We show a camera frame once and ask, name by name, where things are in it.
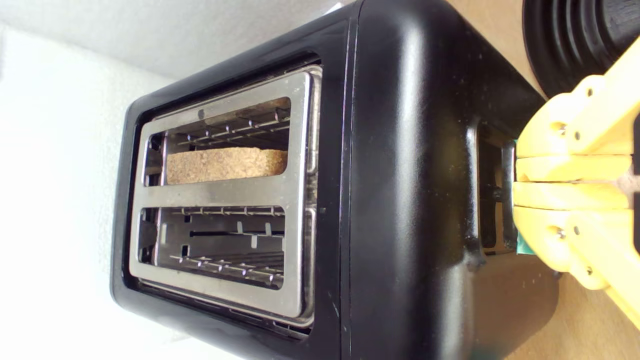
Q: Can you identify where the black two-slot toaster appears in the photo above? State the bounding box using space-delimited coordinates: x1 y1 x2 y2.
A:
109 0 562 360

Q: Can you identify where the black plate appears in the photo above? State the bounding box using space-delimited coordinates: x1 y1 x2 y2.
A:
521 0 640 99

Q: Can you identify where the brown bread slice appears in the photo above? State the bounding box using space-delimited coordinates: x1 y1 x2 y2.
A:
165 146 290 186

